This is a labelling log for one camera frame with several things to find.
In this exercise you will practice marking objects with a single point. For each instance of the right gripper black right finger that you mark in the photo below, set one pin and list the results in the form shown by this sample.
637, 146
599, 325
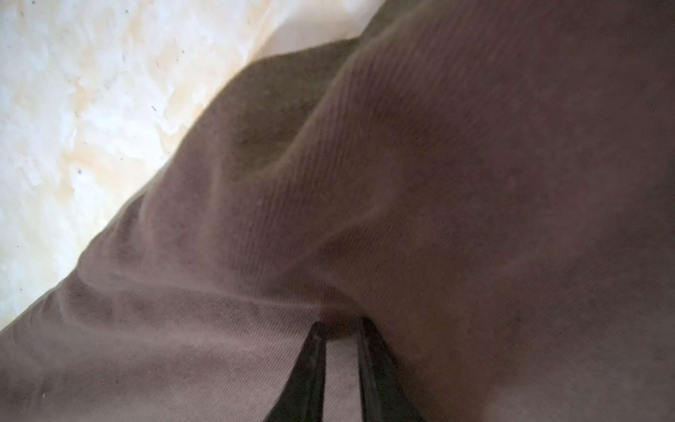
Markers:
381, 395

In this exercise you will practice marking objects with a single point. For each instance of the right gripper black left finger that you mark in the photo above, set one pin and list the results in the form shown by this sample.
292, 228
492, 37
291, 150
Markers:
301, 399

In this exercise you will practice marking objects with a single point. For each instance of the brown trousers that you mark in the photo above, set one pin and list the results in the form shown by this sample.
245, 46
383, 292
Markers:
490, 182

